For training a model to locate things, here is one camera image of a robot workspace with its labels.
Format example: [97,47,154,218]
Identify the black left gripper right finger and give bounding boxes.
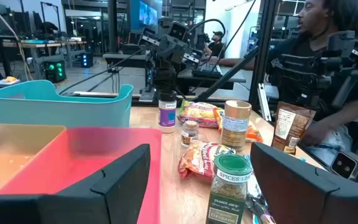
[250,142,358,224]

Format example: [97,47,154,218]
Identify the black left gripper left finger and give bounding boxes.
[0,143,151,224]

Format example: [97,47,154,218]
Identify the iridescent metal spoon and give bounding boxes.
[246,197,276,224]

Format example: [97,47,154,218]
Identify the green lid oregano jar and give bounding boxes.
[206,154,254,224]

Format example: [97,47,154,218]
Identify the brown snack pouch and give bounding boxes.
[271,101,316,156]

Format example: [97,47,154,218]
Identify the tan lid seasoning jar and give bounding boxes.
[221,100,252,152]

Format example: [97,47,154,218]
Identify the red ramen pack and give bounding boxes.
[178,139,236,180]

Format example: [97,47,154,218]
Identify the purple label spice jar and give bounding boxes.
[158,90,177,134]

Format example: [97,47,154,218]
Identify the small cork lid jar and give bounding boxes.
[180,120,200,147]

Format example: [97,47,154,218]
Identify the yellow red snack bag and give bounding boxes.
[178,100,221,129]

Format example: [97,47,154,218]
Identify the white tray orange item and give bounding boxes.
[0,76,21,88]

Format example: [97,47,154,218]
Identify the pink plastic bin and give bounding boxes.
[0,126,163,224]

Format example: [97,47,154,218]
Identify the teal plastic bin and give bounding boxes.
[0,80,134,128]

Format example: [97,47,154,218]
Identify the orange plastic bin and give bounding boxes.
[0,124,67,195]

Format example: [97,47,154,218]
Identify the green lit computer tower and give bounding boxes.
[44,59,67,83]

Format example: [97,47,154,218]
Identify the blue lit computer tower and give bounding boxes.
[80,52,94,68]

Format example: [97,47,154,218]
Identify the black background table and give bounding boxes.
[103,51,248,94]

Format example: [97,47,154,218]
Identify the black keyboard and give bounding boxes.
[191,65,223,79]

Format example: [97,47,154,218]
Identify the wooden background desk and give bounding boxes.
[1,39,88,68]

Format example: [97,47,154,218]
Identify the person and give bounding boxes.
[208,0,358,166]
[203,30,226,58]

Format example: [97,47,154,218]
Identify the black building column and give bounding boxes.
[106,0,120,54]

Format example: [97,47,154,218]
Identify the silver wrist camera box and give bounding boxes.
[330,151,358,180]

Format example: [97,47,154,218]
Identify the beige hanging cable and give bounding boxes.
[0,0,34,82]

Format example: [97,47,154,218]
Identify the blue wall video screen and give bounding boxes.
[137,0,158,27]

